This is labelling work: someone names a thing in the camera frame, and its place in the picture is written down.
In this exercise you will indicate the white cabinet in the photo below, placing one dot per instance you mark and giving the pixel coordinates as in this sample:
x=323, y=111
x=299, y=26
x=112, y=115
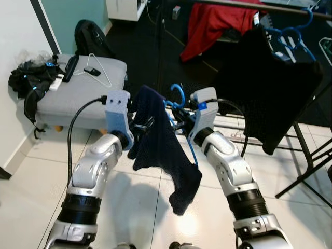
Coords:
x=124, y=9

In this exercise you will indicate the black metal clothes rack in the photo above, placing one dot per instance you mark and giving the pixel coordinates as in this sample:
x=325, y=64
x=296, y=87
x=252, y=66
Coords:
x=303, y=143

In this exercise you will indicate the navy polo shirt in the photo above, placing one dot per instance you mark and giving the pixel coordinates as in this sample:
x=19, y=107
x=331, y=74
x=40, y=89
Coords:
x=161, y=150

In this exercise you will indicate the black clothes pile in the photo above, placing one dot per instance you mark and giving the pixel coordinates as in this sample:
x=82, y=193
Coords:
x=28, y=78

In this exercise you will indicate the red garment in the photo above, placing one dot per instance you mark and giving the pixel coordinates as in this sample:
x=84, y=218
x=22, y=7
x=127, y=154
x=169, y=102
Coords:
x=212, y=23

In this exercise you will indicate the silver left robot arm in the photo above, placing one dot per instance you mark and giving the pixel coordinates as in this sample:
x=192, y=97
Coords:
x=91, y=171

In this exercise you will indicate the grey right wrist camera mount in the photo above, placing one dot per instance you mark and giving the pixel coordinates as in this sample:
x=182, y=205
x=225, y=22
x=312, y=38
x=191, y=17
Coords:
x=205, y=116

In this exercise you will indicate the small grey tag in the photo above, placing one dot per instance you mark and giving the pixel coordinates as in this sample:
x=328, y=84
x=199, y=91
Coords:
x=177, y=12

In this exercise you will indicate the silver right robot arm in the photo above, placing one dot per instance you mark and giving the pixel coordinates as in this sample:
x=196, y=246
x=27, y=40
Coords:
x=228, y=161

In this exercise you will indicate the black backpack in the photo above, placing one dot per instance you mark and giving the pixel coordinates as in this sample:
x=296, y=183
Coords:
x=91, y=39

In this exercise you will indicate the clear plastic bag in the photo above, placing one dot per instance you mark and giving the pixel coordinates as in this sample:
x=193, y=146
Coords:
x=33, y=55

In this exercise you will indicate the small black key fob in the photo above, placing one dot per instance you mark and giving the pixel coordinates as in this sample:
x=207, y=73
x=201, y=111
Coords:
x=92, y=71

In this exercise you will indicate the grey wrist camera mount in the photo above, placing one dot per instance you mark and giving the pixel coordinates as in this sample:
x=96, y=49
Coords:
x=205, y=116
x=116, y=111

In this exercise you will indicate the grey upholstered ottoman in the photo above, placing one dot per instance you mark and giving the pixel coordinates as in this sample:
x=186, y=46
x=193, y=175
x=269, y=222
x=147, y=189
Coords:
x=88, y=98

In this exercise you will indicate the grey robot right foot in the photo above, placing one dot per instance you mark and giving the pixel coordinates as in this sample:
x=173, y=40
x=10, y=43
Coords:
x=184, y=245

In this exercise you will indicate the black hanging shirt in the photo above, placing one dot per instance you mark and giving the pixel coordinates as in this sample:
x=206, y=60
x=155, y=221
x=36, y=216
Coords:
x=264, y=88

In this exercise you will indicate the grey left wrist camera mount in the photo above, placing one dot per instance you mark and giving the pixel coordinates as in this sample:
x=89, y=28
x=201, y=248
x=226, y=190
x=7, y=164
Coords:
x=116, y=111

